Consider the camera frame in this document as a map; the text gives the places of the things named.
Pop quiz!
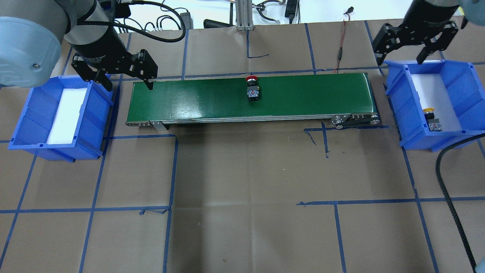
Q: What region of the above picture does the red push button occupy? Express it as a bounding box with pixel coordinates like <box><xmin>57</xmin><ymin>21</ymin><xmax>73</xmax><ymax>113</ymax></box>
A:
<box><xmin>245</xmin><ymin>75</ymin><xmax>260</xmax><ymax>102</ymax></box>

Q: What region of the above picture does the green conveyor belt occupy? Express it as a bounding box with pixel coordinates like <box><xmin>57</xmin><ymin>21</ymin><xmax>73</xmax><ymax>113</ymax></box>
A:
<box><xmin>126</xmin><ymin>73</ymin><xmax>381</xmax><ymax>131</ymax></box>

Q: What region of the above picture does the blue destination bin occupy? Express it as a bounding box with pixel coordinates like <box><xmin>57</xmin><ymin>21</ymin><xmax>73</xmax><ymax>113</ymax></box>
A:
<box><xmin>386</xmin><ymin>60</ymin><xmax>485</xmax><ymax>152</ymax></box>

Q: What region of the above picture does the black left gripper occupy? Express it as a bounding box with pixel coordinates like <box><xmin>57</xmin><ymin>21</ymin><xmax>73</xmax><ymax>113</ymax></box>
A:
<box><xmin>70</xmin><ymin>32</ymin><xmax>158</xmax><ymax>92</ymax></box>

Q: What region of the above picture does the white foam pad destination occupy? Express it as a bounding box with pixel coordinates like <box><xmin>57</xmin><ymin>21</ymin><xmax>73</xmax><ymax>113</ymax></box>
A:
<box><xmin>411</xmin><ymin>73</ymin><xmax>462</xmax><ymax>131</ymax></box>

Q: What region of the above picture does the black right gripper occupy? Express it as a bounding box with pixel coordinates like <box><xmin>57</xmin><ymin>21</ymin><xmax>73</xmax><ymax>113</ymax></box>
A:
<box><xmin>371</xmin><ymin>8</ymin><xmax>458</xmax><ymax>66</ymax></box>

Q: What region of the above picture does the black braided cable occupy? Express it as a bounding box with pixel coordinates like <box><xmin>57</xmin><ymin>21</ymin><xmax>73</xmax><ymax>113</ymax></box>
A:
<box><xmin>435</xmin><ymin>133</ymin><xmax>485</xmax><ymax>271</ymax></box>

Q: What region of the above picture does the aluminium frame post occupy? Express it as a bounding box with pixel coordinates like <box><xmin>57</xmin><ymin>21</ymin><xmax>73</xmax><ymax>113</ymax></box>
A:
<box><xmin>235</xmin><ymin>0</ymin><xmax>253</xmax><ymax>31</ymax></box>

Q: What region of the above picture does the yellow push button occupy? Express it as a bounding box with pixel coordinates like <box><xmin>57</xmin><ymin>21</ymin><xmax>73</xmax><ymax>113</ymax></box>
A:
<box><xmin>422</xmin><ymin>107</ymin><xmax>443</xmax><ymax>132</ymax></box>

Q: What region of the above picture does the blue source bin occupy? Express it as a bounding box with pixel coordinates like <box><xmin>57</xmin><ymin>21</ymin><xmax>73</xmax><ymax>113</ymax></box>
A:
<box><xmin>8</xmin><ymin>75</ymin><xmax>114</xmax><ymax>162</ymax></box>

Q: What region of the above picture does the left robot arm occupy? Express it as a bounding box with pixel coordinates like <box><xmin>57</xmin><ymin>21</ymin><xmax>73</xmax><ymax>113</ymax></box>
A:
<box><xmin>0</xmin><ymin>0</ymin><xmax>158</xmax><ymax>91</ymax></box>

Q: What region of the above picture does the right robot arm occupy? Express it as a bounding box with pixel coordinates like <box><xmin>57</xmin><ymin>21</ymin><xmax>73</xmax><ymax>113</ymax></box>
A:
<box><xmin>372</xmin><ymin>0</ymin><xmax>485</xmax><ymax>66</ymax></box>

